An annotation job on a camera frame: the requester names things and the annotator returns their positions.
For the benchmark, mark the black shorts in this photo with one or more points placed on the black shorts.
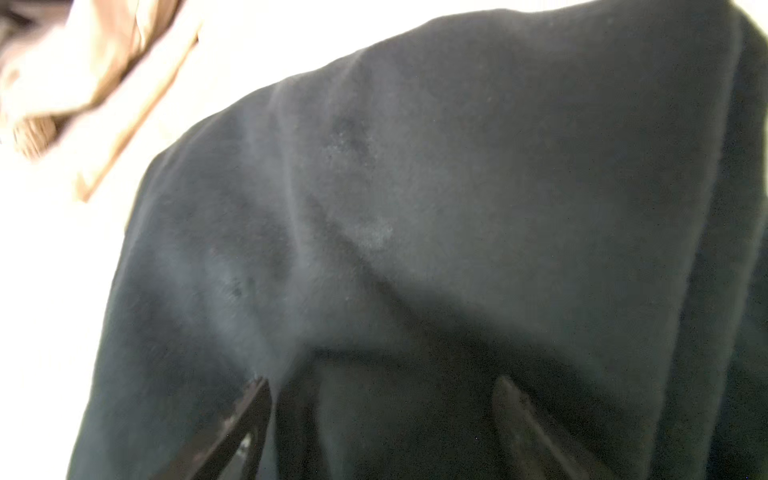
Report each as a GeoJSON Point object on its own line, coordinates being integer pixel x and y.
{"type": "Point", "coordinates": [575, 199]}

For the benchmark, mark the beige drawstring shorts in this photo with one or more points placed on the beige drawstring shorts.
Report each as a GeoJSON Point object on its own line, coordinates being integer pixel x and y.
{"type": "Point", "coordinates": [75, 90]}

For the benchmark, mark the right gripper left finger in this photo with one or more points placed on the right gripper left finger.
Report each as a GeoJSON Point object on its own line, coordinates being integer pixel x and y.
{"type": "Point", "coordinates": [230, 448]}

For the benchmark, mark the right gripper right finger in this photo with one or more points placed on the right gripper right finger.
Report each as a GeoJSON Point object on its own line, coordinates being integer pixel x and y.
{"type": "Point", "coordinates": [535, 445]}

